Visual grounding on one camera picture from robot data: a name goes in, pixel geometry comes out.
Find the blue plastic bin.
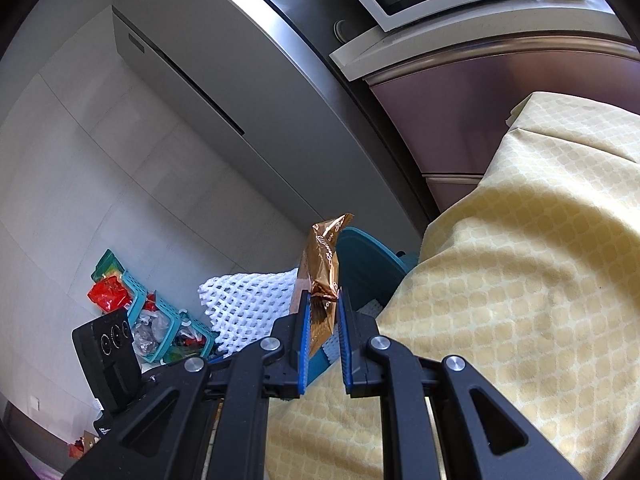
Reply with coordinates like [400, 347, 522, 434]
[300, 226, 418, 390]

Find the brown kitchen base cabinet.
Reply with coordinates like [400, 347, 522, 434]
[327, 0, 640, 213]

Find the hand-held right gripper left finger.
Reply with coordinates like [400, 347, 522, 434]
[62, 290, 313, 480]

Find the yellow and grey printed bedsheet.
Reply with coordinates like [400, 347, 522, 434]
[265, 91, 640, 480]

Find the cardboard box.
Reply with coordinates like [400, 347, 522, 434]
[67, 432, 103, 461]

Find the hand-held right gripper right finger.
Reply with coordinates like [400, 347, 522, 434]
[336, 287, 583, 480]

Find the white foam net sleeve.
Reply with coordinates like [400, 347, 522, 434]
[197, 269, 301, 356]

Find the gold foil wrapper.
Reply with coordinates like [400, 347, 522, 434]
[292, 212, 357, 358]

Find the pile of clear plastic bags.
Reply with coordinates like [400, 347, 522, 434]
[132, 305, 176, 356]

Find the green snack bag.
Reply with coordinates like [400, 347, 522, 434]
[91, 249, 123, 281]

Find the teal plastic rack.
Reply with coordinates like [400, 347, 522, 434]
[120, 270, 216, 363]

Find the red snack bag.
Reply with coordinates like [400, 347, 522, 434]
[89, 277, 132, 313]

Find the silver refrigerator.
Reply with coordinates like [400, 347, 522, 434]
[111, 0, 426, 281]

